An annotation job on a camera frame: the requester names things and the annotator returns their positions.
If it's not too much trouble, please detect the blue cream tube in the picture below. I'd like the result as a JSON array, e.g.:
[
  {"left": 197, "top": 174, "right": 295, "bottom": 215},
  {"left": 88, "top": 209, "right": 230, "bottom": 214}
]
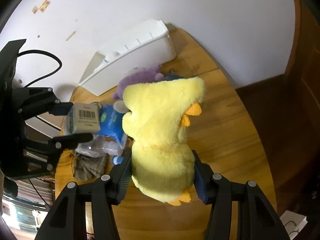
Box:
[{"left": 111, "top": 156, "right": 124, "bottom": 165}]

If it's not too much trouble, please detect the white green medicine box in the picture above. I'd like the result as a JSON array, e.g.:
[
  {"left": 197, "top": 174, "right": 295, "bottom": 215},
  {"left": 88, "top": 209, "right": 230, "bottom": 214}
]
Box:
[{"left": 63, "top": 103, "right": 100, "bottom": 135}]

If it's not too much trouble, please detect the plaid fabric bow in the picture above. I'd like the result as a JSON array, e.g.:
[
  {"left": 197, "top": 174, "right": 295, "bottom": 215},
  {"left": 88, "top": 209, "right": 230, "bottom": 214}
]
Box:
[{"left": 72, "top": 153, "right": 108, "bottom": 181}]

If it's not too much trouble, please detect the clear plastic bottle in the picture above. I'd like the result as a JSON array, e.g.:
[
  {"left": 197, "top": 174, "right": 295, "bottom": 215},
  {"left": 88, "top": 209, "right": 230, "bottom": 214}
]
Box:
[{"left": 75, "top": 134, "right": 123, "bottom": 158}]

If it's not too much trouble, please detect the yellow duck plush toy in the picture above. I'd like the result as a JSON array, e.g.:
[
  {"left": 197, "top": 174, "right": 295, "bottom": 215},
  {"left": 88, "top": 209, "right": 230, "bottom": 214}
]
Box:
[{"left": 122, "top": 77, "right": 206, "bottom": 206}]

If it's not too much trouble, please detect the blue Hiipapa wipes pack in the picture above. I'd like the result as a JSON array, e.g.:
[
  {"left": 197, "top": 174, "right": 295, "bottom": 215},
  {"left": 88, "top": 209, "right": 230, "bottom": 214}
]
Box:
[{"left": 93, "top": 102, "right": 127, "bottom": 149}]

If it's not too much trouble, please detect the purple plush toy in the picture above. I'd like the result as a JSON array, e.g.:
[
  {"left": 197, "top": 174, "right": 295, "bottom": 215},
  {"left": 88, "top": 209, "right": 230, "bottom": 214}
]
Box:
[{"left": 112, "top": 64, "right": 164, "bottom": 100}]

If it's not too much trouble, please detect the dark blue tissue pack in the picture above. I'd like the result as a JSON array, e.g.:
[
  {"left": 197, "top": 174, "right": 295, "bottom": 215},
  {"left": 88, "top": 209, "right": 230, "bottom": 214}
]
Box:
[{"left": 163, "top": 74, "right": 184, "bottom": 81}]

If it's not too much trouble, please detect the white blue plush toy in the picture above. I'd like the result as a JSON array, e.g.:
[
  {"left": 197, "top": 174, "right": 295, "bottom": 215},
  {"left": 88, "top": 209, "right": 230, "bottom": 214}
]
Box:
[{"left": 96, "top": 51, "right": 120, "bottom": 70}]

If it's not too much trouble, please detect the white curved chair back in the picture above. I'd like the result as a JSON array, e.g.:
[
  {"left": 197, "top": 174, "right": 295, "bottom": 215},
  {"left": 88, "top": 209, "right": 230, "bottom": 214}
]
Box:
[{"left": 25, "top": 112, "right": 63, "bottom": 138}]

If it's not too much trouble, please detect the white plastic storage bin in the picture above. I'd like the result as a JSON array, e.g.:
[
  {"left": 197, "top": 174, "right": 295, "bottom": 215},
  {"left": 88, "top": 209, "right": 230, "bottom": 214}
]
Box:
[{"left": 79, "top": 19, "right": 176, "bottom": 96}]

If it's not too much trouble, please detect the black cable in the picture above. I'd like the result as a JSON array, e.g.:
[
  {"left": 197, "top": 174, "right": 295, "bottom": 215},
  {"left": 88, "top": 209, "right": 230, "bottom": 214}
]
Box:
[{"left": 15, "top": 49, "right": 63, "bottom": 88}]

